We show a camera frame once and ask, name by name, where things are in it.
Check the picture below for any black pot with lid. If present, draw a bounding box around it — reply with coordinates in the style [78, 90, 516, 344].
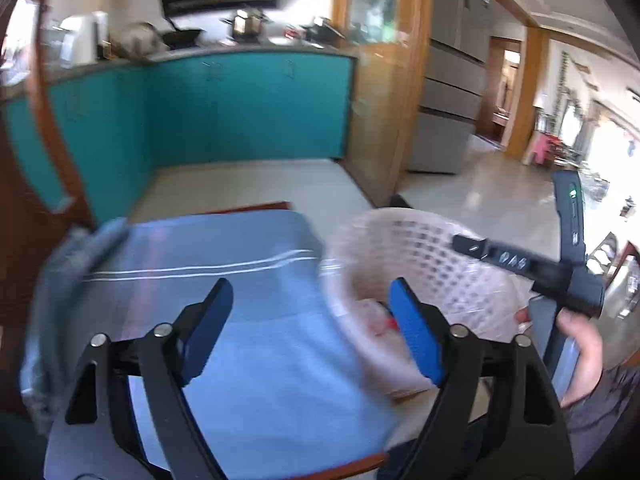
[305, 17, 346, 43]

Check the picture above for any black wok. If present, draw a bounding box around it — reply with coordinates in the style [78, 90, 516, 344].
[160, 20, 206, 48]

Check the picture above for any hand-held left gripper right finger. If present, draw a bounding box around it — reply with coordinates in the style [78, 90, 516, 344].
[377, 276, 577, 480]

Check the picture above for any teal base cabinet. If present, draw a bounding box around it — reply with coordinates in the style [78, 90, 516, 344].
[0, 50, 358, 221]

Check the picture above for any person's right forearm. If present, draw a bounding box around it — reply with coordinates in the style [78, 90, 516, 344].
[565, 360, 640, 461]

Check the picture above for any white electric kettle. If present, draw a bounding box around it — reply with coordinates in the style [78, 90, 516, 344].
[59, 10, 108, 66]

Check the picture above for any brown wooden door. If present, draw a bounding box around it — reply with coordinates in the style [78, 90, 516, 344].
[477, 35, 523, 143]

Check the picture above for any wood framed glass door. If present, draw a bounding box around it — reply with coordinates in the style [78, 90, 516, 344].
[332, 0, 435, 206]

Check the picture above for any steel pan lid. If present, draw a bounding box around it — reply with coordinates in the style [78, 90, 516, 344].
[120, 22, 161, 56]

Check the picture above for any wooden chair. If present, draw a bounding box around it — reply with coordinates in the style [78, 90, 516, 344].
[0, 0, 393, 480]

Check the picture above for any pink printed wrapper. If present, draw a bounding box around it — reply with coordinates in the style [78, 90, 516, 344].
[350, 297, 401, 351]

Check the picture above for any grey kitchen countertop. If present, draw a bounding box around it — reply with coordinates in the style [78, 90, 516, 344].
[0, 35, 361, 106]

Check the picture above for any silver refrigerator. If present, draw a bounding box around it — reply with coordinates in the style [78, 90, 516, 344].
[405, 0, 493, 176]

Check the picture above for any person's right hand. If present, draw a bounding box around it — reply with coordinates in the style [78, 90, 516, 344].
[515, 307, 607, 408]

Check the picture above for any artificial vine garland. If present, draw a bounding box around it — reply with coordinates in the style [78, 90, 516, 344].
[555, 50, 576, 126]

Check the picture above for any steel stockpot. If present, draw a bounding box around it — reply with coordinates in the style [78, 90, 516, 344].
[222, 7, 268, 41]

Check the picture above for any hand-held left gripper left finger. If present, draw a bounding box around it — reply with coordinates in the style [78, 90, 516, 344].
[44, 276, 236, 480]

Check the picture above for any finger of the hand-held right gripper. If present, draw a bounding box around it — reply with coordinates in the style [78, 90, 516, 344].
[451, 234, 539, 281]

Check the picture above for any pink plastic wastebasket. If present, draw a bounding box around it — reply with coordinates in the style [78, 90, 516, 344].
[320, 207, 531, 401]

